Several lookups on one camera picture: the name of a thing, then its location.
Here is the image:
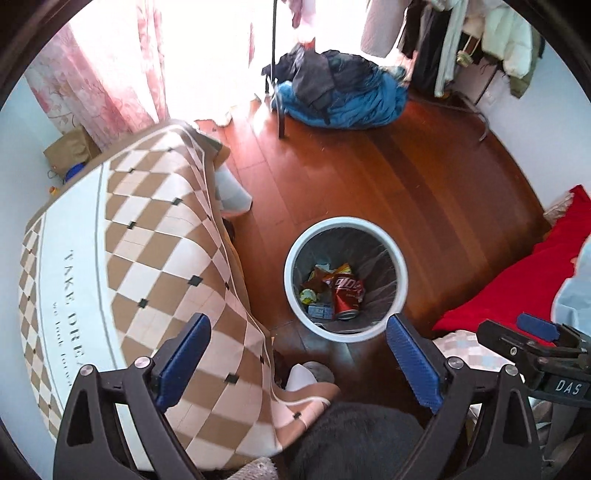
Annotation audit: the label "crushed red soda can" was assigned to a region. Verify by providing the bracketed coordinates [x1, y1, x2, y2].
[331, 274, 365, 321]

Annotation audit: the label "orange yellow snack bag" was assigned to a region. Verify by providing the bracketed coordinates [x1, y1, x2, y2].
[301, 263, 353, 293]

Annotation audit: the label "white round trash bin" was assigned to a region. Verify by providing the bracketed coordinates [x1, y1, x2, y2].
[283, 217, 409, 343]

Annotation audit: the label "red blanket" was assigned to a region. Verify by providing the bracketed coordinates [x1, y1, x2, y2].
[433, 185, 590, 342]

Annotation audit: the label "black fleece garment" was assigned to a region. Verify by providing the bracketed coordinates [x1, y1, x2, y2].
[284, 402, 424, 479]

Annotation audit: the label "checkered brown white tablecloth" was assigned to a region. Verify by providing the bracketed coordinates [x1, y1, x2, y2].
[18, 121, 339, 471]

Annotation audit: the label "blue white canister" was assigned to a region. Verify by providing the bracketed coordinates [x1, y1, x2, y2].
[63, 163, 86, 183]

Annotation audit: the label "black clothes rack pole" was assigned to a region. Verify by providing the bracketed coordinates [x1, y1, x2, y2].
[264, 0, 288, 140]

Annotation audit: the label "blue dark clothes pile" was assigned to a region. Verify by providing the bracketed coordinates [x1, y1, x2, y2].
[262, 45, 408, 130]

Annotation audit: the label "pink floral curtain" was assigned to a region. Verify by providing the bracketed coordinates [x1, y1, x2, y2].
[24, 1, 256, 148]

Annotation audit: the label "hanging clothes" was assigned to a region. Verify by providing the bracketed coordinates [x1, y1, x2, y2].
[361, 1, 546, 98]

